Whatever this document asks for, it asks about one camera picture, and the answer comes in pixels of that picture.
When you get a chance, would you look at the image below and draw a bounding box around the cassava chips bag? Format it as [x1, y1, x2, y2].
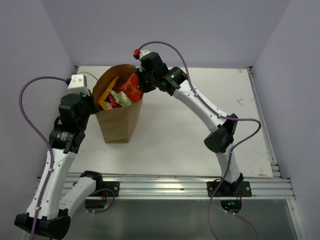
[118, 73, 143, 103]

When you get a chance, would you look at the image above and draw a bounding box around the orange Kettle chips bag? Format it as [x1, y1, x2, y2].
[98, 76, 119, 106]

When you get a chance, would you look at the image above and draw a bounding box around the colourful fruit candy packet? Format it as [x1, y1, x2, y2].
[98, 101, 113, 111]

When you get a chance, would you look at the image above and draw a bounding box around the pink silver chips bag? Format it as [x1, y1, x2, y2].
[107, 95, 121, 109]

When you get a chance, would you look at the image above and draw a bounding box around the small green candy packet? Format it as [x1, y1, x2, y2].
[110, 90, 133, 107]

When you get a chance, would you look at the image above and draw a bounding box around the brown paper bag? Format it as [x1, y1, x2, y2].
[92, 64, 143, 144]

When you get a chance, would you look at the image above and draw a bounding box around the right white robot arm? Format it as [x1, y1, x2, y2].
[133, 49, 244, 197]

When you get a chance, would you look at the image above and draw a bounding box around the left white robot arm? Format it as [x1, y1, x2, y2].
[14, 93, 104, 240]

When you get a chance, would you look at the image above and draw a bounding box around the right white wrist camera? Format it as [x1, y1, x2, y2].
[133, 48, 151, 60]

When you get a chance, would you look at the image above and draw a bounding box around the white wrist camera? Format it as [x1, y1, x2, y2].
[133, 48, 151, 60]
[67, 74, 91, 96]

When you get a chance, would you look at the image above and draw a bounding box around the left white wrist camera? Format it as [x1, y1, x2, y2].
[67, 74, 91, 96]

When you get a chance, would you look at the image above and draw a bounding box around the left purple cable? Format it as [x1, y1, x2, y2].
[19, 75, 71, 240]

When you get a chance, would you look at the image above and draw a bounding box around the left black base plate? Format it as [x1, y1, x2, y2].
[90, 181, 120, 197]

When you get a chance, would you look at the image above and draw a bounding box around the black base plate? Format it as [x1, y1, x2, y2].
[90, 181, 120, 197]
[206, 179, 253, 198]

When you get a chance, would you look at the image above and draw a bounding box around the aluminium extrusion rail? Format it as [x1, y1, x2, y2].
[62, 172, 296, 201]

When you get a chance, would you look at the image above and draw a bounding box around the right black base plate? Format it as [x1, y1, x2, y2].
[206, 179, 253, 198]

